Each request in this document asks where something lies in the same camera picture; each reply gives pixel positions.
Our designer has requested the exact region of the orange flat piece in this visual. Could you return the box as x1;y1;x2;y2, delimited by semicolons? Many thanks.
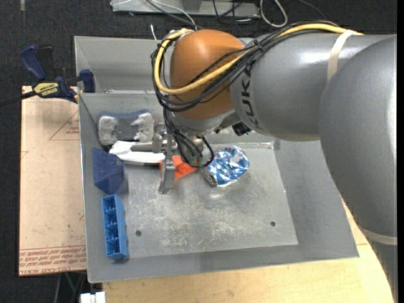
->
159;155;199;181

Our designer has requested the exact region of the white plastic tool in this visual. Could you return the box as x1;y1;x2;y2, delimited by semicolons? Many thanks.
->
109;140;167;167

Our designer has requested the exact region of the blue and white soft pad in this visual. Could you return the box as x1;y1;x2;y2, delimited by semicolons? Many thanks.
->
97;109;155;146

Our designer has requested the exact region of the grey metal bin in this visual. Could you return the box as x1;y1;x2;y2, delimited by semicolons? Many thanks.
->
74;35;360;284

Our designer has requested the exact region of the dark blue wedge block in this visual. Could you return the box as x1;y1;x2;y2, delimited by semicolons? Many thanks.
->
91;146;129;194

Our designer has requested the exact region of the blue ribbed plastic tray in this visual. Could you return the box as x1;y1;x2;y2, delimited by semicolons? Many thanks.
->
101;194;131;261

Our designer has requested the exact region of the brown cardboard board red print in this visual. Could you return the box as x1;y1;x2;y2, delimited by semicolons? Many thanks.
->
18;85;88;277

